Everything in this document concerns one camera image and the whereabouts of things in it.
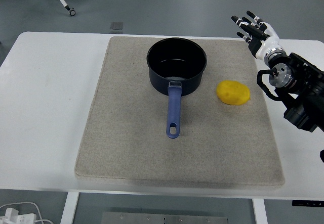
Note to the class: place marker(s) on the black table control panel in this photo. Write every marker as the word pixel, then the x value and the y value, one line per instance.
pixel 307 203

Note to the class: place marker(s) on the grey metal plate with screws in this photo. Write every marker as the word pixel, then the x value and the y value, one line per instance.
pixel 164 219

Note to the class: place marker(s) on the white table leg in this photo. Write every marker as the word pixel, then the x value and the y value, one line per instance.
pixel 69 208
pixel 260 212

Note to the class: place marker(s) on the white power strip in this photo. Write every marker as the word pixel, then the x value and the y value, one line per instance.
pixel 17 217

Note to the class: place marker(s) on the yellow potato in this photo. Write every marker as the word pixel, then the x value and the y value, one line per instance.
pixel 233 92

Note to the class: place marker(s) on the beige fabric mat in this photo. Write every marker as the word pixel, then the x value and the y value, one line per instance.
pixel 126 145

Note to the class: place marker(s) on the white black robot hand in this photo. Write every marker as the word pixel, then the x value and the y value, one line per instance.
pixel 268 39

